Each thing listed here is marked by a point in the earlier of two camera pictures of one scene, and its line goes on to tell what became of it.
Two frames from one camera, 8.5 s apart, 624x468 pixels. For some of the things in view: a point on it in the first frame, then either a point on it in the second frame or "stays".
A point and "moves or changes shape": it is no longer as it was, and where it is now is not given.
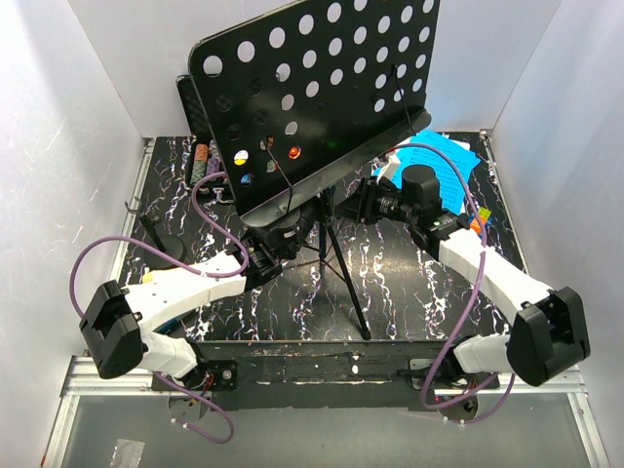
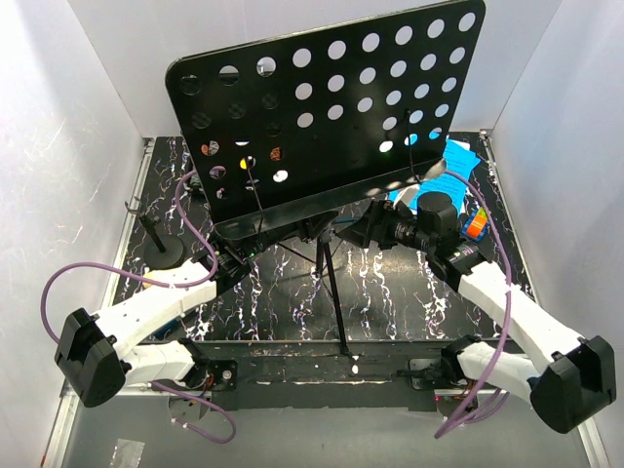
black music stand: (297, 97) moves or changes shape
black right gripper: (357, 206) → (374, 225)
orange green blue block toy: (484, 214) stays
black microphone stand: (162, 241) stays
